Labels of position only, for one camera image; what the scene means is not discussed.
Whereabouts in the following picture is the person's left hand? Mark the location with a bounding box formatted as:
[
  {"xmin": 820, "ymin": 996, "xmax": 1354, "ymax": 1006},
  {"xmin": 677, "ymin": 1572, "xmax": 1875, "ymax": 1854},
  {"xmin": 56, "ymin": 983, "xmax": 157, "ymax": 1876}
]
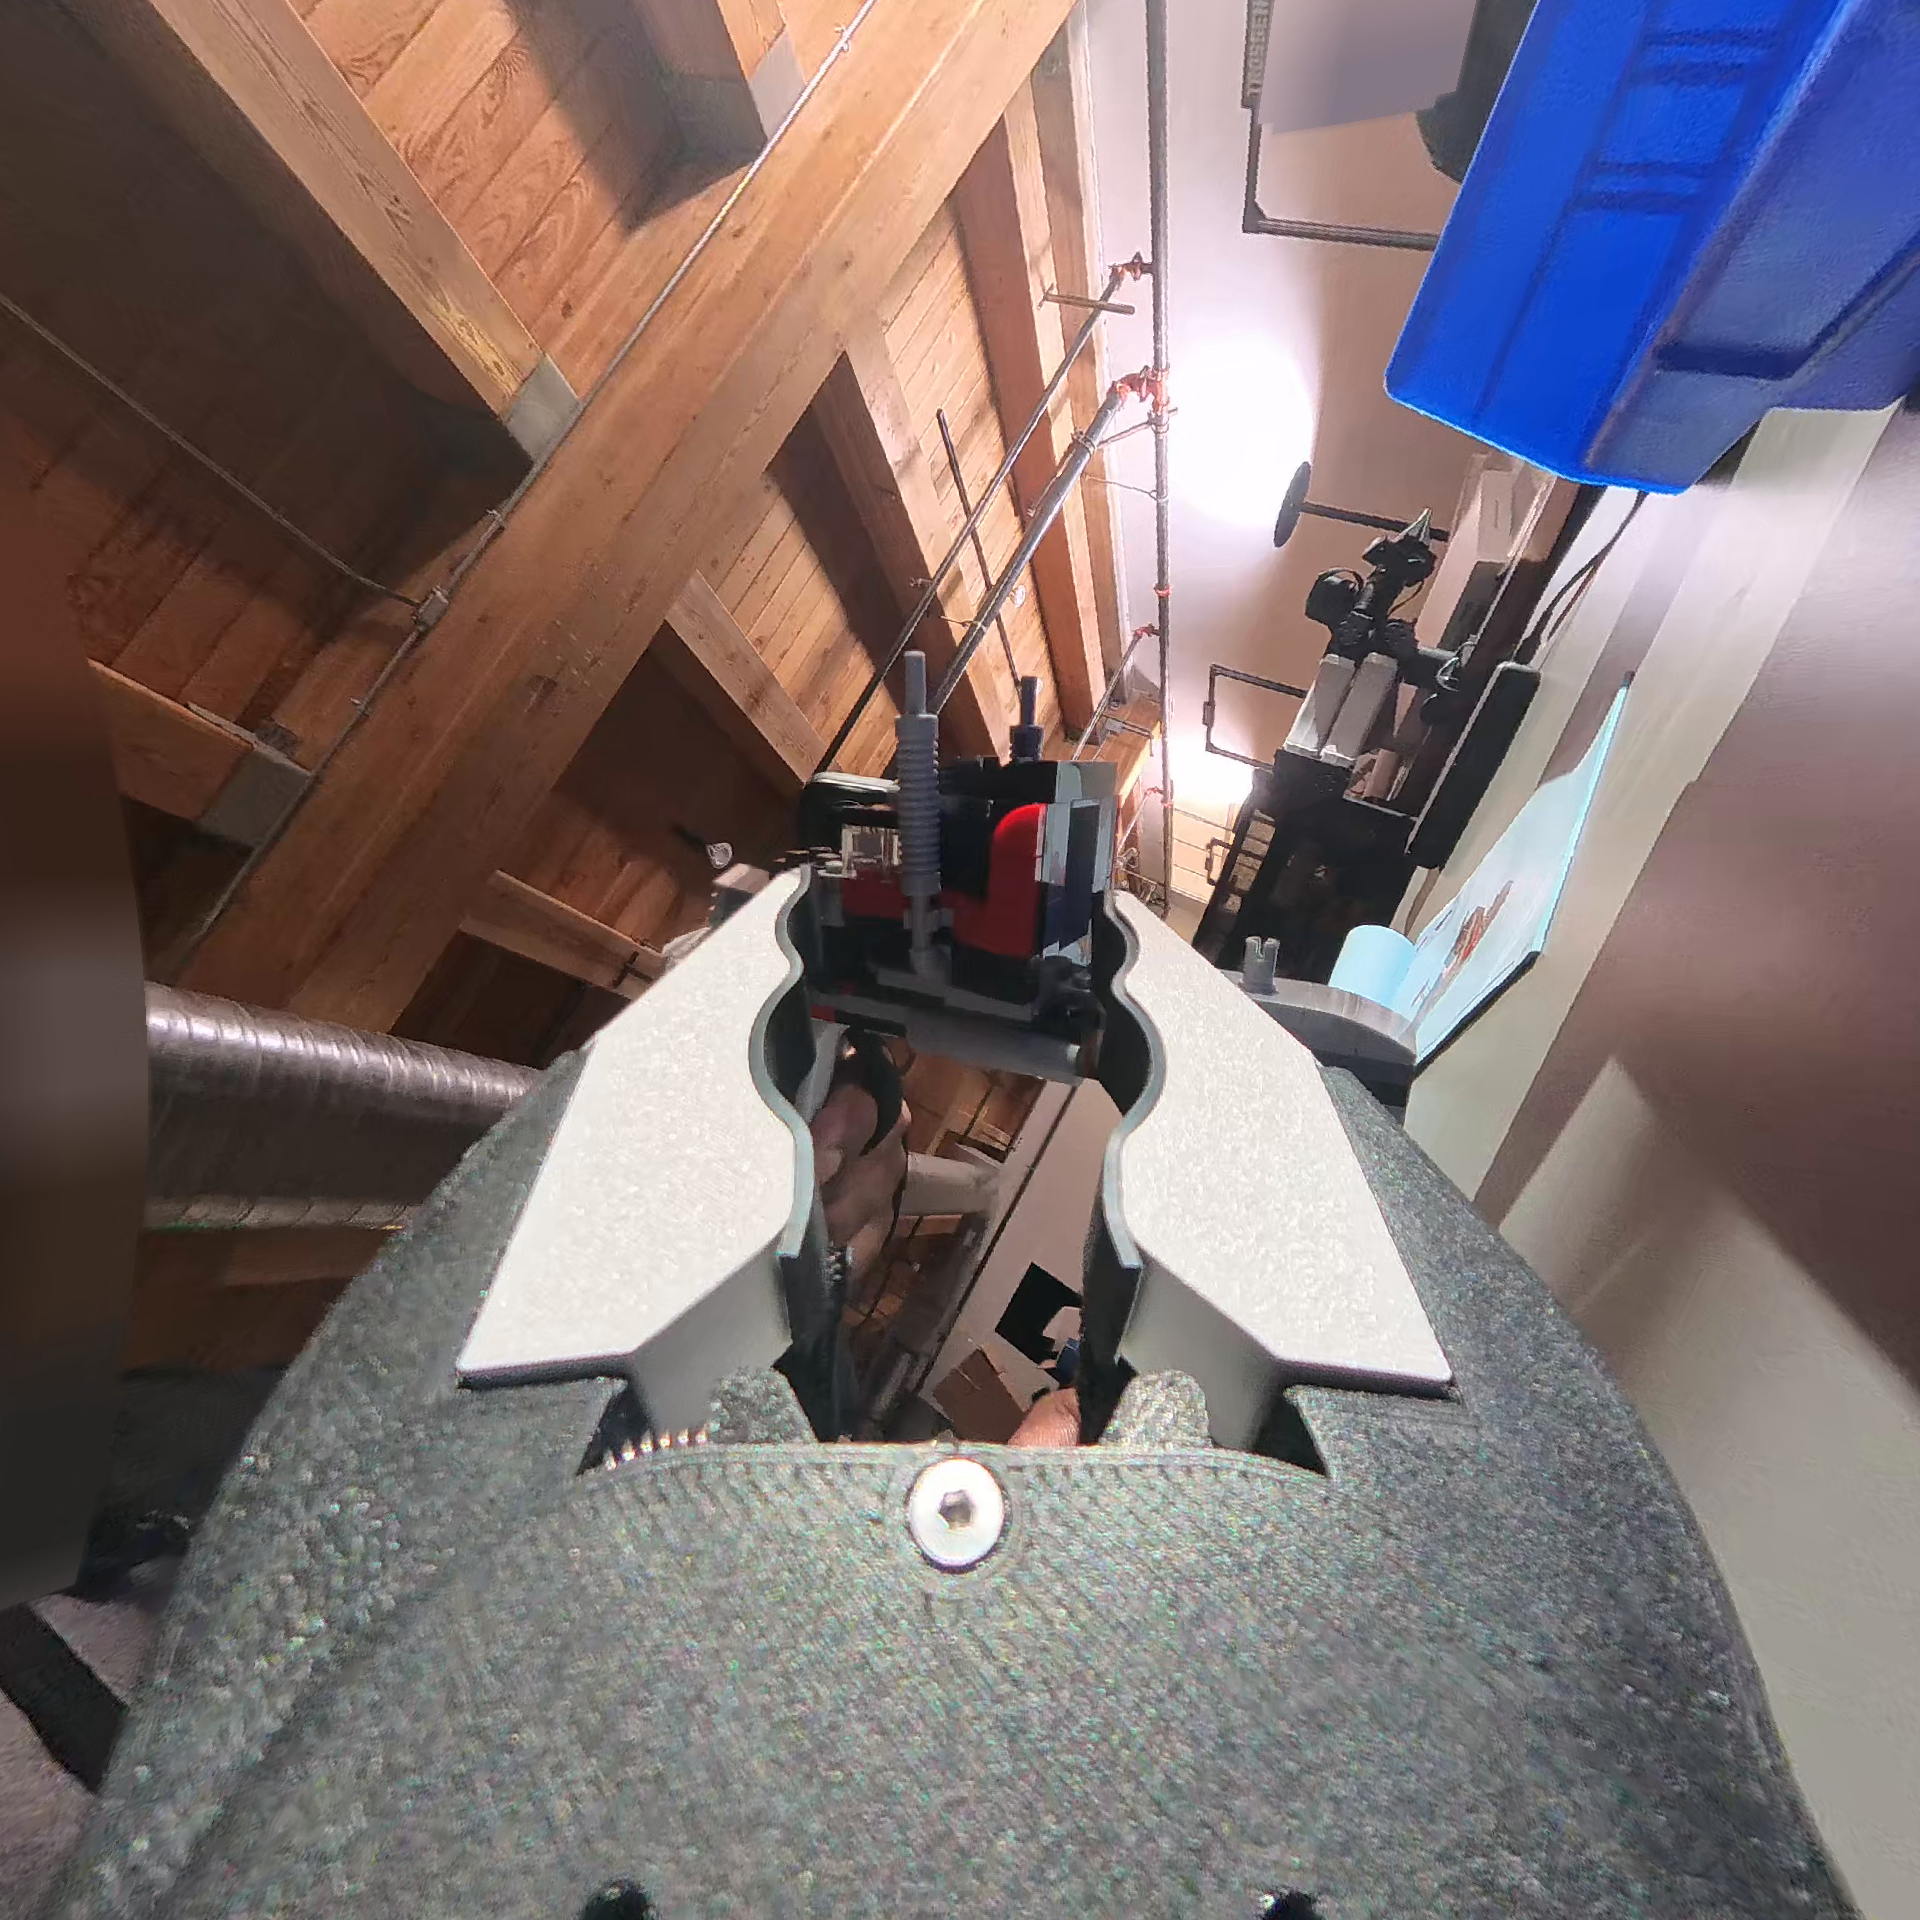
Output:
[{"xmin": 817, "ymin": 1071, "xmax": 909, "ymax": 1254}]

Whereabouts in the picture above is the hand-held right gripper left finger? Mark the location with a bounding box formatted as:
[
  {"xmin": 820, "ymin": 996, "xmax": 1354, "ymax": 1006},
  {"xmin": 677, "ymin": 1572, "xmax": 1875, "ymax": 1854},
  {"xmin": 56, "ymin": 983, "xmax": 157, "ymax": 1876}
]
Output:
[{"xmin": 456, "ymin": 871, "xmax": 830, "ymax": 1441}]

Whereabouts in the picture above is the metal ceiling pipe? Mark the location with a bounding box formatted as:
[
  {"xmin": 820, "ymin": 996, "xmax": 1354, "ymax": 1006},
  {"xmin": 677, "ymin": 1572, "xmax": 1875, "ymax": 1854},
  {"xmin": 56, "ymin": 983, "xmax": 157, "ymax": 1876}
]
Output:
[
  {"xmin": 921, "ymin": 375, "xmax": 1163, "ymax": 721},
  {"xmin": 824, "ymin": 255, "xmax": 1150, "ymax": 767}
]

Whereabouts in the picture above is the blue plastic bin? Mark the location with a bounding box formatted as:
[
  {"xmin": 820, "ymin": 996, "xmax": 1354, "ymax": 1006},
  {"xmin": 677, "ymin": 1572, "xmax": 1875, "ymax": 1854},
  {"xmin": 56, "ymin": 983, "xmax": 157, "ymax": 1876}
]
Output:
[{"xmin": 1382, "ymin": 0, "xmax": 1920, "ymax": 493}]

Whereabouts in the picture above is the silver flexible duct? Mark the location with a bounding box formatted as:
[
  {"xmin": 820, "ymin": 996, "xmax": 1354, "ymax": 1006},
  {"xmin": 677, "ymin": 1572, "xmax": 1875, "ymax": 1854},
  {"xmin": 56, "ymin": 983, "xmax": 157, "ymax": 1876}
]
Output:
[{"xmin": 141, "ymin": 983, "xmax": 544, "ymax": 1233}]

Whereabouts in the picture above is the black power bank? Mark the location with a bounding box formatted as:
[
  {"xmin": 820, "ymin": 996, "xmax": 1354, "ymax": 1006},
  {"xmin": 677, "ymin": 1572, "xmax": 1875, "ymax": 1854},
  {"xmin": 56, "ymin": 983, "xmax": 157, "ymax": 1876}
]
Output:
[{"xmin": 1411, "ymin": 660, "xmax": 1545, "ymax": 873}]

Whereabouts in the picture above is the black floor lamp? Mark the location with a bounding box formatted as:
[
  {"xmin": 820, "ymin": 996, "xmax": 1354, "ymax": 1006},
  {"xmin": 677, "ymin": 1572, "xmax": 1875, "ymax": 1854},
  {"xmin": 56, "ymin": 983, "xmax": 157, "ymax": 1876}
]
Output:
[{"xmin": 1272, "ymin": 461, "xmax": 1408, "ymax": 551}]

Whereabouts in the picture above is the blue instruction booklet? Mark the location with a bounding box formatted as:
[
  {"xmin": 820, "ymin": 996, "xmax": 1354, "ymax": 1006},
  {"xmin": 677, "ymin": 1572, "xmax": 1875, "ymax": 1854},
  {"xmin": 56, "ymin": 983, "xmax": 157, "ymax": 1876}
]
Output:
[{"xmin": 1333, "ymin": 673, "xmax": 1641, "ymax": 1073}]

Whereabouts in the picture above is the black frame stand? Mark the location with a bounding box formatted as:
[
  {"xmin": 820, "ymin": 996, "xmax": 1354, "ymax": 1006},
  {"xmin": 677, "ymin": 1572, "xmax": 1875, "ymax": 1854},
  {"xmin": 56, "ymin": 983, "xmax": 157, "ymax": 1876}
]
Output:
[{"xmin": 1238, "ymin": 0, "xmax": 1445, "ymax": 252}]

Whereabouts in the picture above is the large cardboard box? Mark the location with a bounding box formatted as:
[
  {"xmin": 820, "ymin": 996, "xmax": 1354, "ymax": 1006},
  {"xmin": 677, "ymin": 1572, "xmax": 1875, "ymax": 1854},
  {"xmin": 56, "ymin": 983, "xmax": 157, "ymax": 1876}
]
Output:
[{"xmin": 931, "ymin": 1347, "xmax": 1024, "ymax": 1441}]

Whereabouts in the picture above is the grey desk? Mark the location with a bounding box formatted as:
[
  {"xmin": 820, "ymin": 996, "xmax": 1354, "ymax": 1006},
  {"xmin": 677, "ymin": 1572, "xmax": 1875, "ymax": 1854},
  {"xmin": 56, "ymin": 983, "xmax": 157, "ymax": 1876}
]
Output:
[{"xmin": 1394, "ymin": 398, "xmax": 1920, "ymax": 1920}]

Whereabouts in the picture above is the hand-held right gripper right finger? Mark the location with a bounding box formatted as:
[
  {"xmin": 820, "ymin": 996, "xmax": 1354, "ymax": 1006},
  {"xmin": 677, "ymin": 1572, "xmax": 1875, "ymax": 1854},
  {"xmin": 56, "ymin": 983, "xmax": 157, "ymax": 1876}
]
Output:
[{"xmin": 1080, "ymin": 896, "xmax": 1457, "ymax": 1453}]

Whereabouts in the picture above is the black red toy truck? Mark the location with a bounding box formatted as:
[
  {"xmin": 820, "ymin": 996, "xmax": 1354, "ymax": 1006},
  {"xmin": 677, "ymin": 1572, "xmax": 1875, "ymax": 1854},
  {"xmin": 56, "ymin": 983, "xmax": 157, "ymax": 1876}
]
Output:
[{"xmin": 792, "ymin": 648, "xmax": 1130, "ymax": 1085}]

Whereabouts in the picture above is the black storage rack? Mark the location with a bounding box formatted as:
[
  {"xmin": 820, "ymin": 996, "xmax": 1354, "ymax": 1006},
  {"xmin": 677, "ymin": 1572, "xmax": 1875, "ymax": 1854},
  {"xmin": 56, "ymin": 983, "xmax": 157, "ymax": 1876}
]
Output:
[{"xmin": 1201, "ymin": 742, "xmax": 1445, "ymax": 964}]

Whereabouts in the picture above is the black monitor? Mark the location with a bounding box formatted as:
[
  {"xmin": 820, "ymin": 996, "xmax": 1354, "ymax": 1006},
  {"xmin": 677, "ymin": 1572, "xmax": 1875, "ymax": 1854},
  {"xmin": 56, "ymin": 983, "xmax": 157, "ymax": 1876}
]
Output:
[{"xmin": 995, "ymin": 1263, "xmax": 1086, "ymax": 1355}]

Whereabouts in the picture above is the black camera rig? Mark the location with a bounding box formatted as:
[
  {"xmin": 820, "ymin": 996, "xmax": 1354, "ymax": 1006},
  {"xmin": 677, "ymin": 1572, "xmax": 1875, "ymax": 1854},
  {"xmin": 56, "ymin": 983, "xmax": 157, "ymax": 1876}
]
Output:
[{"xmin": 1302, "ymin": 510, "xmax": 1484, "ymax": 711}]

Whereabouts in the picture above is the black cable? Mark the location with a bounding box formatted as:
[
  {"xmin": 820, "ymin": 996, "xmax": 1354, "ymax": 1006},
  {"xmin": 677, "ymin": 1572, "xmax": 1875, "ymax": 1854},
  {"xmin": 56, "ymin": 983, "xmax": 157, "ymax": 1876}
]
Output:
[{"xmin": 1523, "ymin": 487, "xmax": 1649, "ymax": 672}]

